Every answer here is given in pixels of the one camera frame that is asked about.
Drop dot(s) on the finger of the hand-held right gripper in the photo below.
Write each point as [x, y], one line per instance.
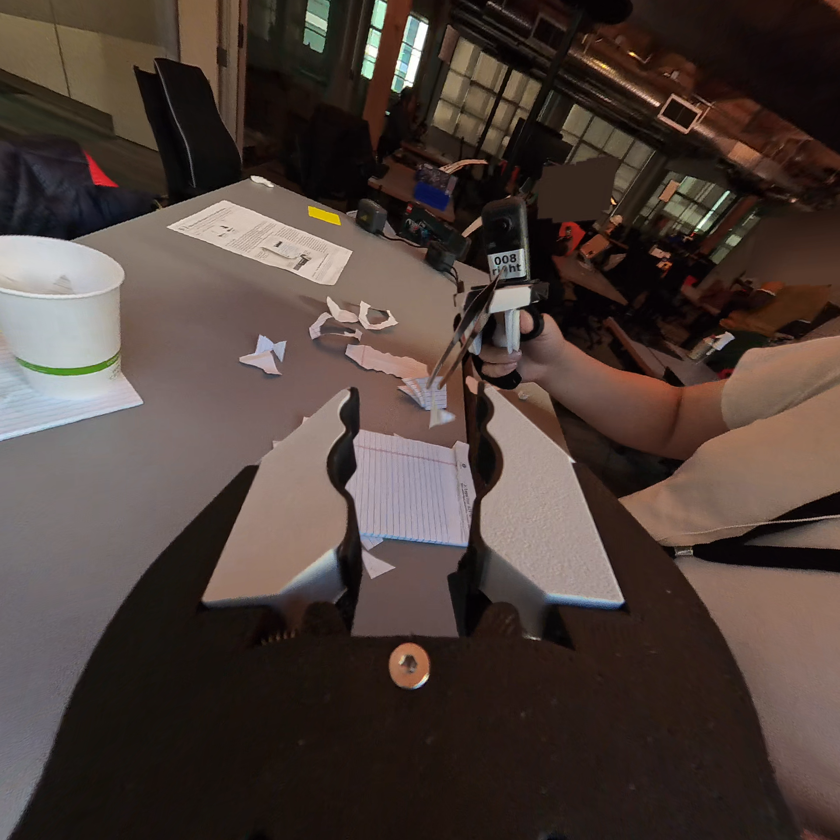
[508, 298]
[467, 315]

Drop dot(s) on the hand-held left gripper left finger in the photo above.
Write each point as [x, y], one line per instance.
[282, 525]

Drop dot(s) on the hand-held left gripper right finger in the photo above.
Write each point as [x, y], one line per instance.
[551, 525]

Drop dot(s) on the long metal tweezers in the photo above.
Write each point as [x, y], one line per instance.
[453, 354]

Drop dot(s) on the tiny white paper scrap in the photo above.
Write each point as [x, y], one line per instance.
[441, 417]

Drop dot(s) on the white green paper cup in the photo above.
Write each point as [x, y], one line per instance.
[65, 328]

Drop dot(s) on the person's right forearm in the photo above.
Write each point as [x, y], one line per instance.
[643, 407]

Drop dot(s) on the grey desk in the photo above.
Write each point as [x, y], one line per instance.
[164, 459]

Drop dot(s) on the person's right hand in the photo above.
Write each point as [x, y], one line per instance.
[548, 348]

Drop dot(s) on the black desktop device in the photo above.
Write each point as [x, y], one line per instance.
[446, 257]

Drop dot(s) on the blue box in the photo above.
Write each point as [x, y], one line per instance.
[434, 190]

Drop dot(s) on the lined notepad printed label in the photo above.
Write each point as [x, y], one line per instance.
[407, 492]

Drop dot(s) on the grey box device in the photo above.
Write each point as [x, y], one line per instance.
[371, 216]

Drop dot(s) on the scattered lined paper scraps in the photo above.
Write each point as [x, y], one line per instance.
[262, 358]

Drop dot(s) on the yellow sticky strip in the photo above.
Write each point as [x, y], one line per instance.
[324, 215]

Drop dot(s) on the printed instruction sheet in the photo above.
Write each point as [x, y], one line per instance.
[262, 239]

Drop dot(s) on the lined notepad brown backing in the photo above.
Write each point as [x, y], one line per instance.
[65, 413]

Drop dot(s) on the black chair back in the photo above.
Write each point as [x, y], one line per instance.
[190, 131]

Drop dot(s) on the dark puffer jacket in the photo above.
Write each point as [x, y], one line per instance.
[52, 190]

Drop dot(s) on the grid window wall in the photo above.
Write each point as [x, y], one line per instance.
[472, 85]

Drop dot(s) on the metal air duct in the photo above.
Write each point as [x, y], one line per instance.
[722, 111]

